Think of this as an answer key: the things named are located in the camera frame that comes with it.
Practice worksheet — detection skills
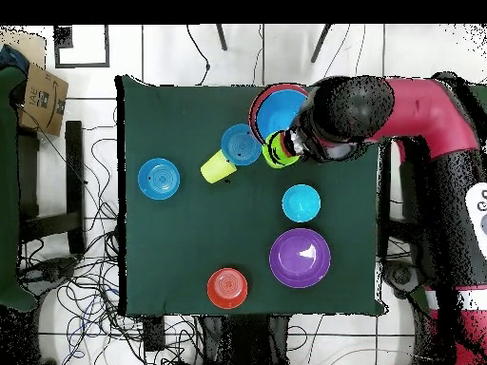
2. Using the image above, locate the green cup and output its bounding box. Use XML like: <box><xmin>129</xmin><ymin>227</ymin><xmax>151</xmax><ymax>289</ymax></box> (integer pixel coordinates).
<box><xmin>262</xmin><ymin>129</ymin><xmax>302</xmax><ymax>169</ymax></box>

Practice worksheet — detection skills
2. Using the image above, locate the large deep blue bowl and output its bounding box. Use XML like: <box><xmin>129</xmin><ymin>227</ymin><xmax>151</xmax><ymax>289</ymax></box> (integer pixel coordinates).
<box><xmin>255</xmin><ymin>88</ymin><xmax>309</xmax><ymax>145</ymax></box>

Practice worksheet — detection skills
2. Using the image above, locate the blue ring-patterned bowl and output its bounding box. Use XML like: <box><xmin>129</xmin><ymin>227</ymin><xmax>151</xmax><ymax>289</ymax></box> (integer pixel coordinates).
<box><xmin>137</xmin><ymin>157</ymin><xmax>181</xmax><ymax>201</ymax></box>
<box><xmin>220</xmin><ymin>123</ymin><xmax>263</xmax><ymax>167</ymax></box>

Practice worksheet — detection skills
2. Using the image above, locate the large orange bowl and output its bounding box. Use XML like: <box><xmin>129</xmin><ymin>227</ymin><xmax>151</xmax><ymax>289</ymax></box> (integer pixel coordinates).
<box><xmin>247</xmin><ymin>84</ymin><xmax>310</xmax><ymax>147</ymax></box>

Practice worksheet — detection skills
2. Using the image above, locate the yellow cup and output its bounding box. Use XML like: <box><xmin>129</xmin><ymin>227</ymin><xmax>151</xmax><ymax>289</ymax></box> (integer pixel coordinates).
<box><xmin>200</xmin><ymin>148</ymin><xmax>238</xmax><ymax>184</ymax></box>

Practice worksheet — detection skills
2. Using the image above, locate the small light blue bowl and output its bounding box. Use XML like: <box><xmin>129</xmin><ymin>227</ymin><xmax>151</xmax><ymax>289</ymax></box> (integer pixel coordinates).
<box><xmin>282</xmin><ymin>183</ymin><xmax>321</xmax><ymax>223</ymax></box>

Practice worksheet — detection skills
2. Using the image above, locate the purple bowl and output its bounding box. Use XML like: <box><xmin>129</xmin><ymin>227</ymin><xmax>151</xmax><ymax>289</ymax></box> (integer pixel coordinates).
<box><xmin>268</xmin><ymin>227</ymin><xmax>332</xmax><ymax>289</ymax></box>

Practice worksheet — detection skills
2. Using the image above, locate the dark green table cloth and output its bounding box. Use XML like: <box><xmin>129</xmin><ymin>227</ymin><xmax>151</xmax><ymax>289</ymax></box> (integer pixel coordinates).
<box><xmin>114</xmin><ymin>74</ymin><xmax>391</xmax><ymax>317</ymax></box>

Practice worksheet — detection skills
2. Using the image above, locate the small red-orange bowl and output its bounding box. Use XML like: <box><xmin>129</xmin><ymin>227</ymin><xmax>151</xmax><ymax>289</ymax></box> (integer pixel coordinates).
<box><xmin>206</xmin><ymin>267</ymin><xmax>249</xmax><ymax>310</ymax></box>

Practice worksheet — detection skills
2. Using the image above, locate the green cloth side table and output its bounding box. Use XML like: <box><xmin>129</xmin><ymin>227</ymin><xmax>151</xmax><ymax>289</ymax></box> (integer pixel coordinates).
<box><xmin>408</xmin><ymin>71</ymin><xmax>487</xmax><ymax>319</ymax></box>
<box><xmin>0</xmin><ymin>66</ymin><xmax>38</xmax><ymax>313</ymax></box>

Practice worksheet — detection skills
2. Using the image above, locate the black power box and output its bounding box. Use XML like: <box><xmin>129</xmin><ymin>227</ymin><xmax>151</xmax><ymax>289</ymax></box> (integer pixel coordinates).
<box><xmin>142</xmin><ymin>315</ymin><xmax>166</xmax><ymax>353</ymax></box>

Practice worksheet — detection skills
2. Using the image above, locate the cardboard box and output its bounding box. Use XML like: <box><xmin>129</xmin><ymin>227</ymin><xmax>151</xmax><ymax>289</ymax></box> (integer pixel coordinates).
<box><xmin>17</xmin><ymin>62</ymin><xmax>70</xmax><ymax>137</ymax></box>

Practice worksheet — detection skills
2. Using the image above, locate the dark blue bag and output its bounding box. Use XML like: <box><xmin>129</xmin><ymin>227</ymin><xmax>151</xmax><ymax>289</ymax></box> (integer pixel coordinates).
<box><xmin>0</xmin><ymin>44</ymin><xmax>30</xmax><ymax>75</ymax></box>

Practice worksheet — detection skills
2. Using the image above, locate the thin black floor cable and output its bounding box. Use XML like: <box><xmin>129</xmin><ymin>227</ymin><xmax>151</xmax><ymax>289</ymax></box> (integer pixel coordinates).
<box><xmin>185</xmin><ymin>24</ymin><xmax>211</xmax><ymax>86</ymax></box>

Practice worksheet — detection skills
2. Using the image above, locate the black stool frame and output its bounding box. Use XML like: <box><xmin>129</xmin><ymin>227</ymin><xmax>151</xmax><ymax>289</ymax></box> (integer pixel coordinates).
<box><xmin>17</xmin><ymin>120</ymin><xmax>87</xmax><ymax>256</ymax></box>

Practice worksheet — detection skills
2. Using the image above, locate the black square floor frame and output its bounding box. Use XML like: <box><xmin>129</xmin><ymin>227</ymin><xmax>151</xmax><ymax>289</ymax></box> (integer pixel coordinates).
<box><xmin>53</xmin><ymin>24</ymin><xmax>110</xmax><ymax>68</ymax></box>

